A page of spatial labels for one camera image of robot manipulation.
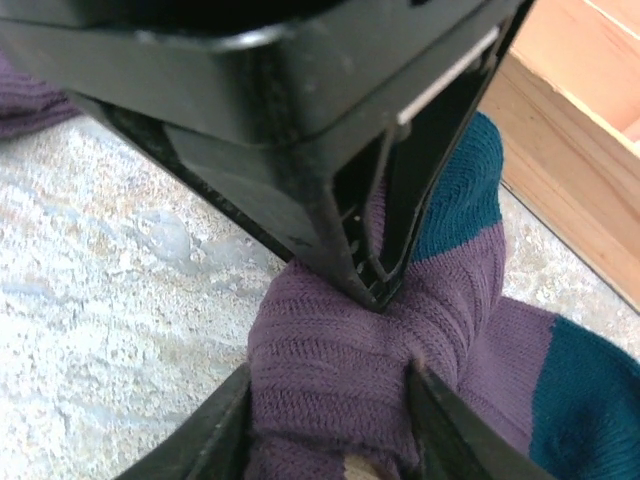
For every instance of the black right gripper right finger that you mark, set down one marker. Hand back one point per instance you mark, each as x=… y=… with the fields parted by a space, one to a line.
x=450 y=450

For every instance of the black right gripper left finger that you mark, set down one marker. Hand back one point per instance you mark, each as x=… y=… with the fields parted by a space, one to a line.
x=215 y=440

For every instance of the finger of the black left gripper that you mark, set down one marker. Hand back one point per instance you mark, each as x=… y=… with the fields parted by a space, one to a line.
x=260 y=190
x=425 y=165

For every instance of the purple sock with teal toe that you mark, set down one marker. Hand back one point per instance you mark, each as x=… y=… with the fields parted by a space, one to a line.
x=350 y=360

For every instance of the purple sock with beige toe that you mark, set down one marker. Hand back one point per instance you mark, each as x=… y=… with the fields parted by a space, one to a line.
x=25 y=100

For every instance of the wooden compartment tray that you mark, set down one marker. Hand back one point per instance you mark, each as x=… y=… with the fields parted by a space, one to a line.
x=575 y=125

